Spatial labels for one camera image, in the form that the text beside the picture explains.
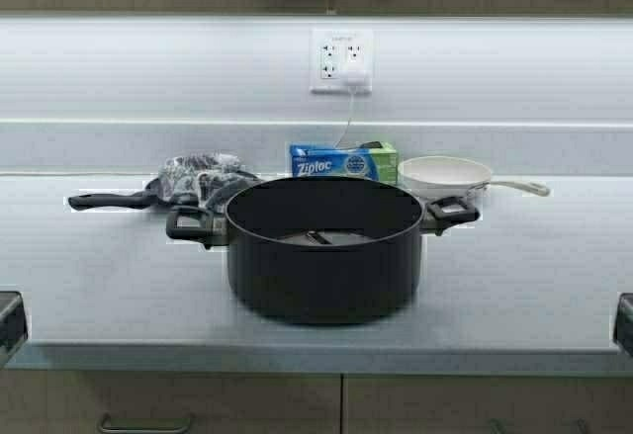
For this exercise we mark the left drawer metal handle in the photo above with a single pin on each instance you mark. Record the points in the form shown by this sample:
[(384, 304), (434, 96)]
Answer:
[(112, 424)]

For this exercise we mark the wooden drawer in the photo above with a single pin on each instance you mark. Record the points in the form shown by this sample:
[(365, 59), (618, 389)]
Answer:
[(74, 401), (450, 404)]

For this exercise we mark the right wooden drawer front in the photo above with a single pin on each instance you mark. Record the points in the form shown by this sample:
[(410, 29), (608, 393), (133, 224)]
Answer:
[(450, 404)]

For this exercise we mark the right drawer metal handle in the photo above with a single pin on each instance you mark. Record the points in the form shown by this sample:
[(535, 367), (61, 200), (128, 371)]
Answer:
[(578, 426)]

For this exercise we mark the left wooden drawer front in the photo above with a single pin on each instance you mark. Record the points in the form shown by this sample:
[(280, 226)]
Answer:
[(74, 401)]

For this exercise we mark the white plug adapter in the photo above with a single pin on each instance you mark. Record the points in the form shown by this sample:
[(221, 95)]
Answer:
[(356, 78)]

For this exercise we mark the white frying pan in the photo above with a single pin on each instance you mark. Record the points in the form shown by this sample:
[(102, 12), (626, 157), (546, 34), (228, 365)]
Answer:
[(438, 177)]

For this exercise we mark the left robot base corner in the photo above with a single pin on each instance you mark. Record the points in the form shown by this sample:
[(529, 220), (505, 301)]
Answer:
[(13, 325)]

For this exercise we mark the drawer metal handle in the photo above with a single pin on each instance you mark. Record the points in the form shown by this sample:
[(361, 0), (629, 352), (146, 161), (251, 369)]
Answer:
[(578, 426), (112, 424)]

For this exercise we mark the grey patterned dish towel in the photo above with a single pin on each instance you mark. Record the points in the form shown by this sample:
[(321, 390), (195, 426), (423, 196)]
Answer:
[(179, 167)]

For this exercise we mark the blue Ziploc bag box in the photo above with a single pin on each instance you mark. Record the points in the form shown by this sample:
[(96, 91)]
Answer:
[(374, 160)]

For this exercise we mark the black frying pan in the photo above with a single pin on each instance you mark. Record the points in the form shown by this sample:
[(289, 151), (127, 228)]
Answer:
[(114, 200)]

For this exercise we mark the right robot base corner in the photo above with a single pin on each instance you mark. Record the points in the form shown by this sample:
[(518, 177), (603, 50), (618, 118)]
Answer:
[(622, 334)]

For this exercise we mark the black cooking pot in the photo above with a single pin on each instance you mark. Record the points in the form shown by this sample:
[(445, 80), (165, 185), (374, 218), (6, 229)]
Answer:
[(322, 250)]

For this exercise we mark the white wall outlet plate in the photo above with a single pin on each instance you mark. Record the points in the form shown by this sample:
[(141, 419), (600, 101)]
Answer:
[(332, 52)]

